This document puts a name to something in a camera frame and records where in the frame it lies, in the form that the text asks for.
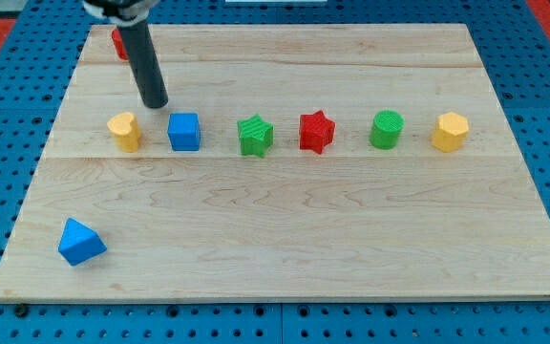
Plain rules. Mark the light wooden board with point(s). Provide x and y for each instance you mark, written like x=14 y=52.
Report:
x=356 y=224

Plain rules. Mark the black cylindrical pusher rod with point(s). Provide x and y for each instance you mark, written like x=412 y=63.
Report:
x=138 y=44

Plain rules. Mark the blue triangle block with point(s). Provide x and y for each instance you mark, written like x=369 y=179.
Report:
x=79 y=243

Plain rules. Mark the yellow hexagon block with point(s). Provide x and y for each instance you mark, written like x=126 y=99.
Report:
x=450 y=132

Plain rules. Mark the green star block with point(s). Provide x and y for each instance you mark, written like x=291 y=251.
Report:
x=255 y=136

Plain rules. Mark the yellow heart block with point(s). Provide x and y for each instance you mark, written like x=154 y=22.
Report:
x=125 y=131

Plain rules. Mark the red star block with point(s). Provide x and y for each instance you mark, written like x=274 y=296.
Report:
x=316 y=131

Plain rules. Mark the green cylinder block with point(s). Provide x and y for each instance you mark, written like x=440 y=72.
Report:
x=386 y=129

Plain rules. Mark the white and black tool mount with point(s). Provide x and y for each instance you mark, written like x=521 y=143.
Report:
x=124 y=13

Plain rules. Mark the red circle block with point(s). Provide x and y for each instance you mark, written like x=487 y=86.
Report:
x=118 y=44

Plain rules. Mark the blue cube block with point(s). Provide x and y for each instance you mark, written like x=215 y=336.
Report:
x=184 y=132

